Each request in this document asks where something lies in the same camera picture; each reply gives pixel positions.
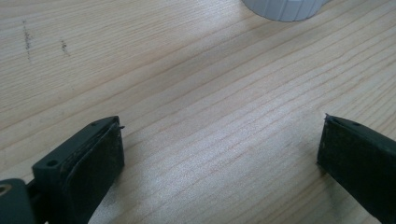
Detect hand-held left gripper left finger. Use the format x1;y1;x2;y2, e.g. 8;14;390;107
31;115;126;224

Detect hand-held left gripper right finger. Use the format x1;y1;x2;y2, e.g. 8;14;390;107
316;113;396;224

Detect white stand with pole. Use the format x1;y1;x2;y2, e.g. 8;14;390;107
241;0;332;23

